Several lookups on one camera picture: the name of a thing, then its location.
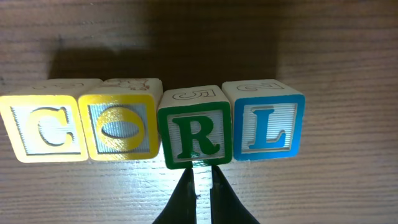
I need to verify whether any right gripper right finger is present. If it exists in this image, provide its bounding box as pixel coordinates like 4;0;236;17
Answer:
210;166;259;224

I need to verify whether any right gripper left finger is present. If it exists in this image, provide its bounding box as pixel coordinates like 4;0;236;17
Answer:
153;168;197;224

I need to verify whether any green R block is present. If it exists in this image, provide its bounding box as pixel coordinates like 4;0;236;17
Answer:
157;85;233;169

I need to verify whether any blue L block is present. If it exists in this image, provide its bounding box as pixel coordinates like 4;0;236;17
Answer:
221;79;305;161

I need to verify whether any yellow O block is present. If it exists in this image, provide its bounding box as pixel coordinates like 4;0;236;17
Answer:
78;78;164;161

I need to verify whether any yellow C block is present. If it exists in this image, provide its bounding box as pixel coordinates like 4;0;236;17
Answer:
1;78;102;163

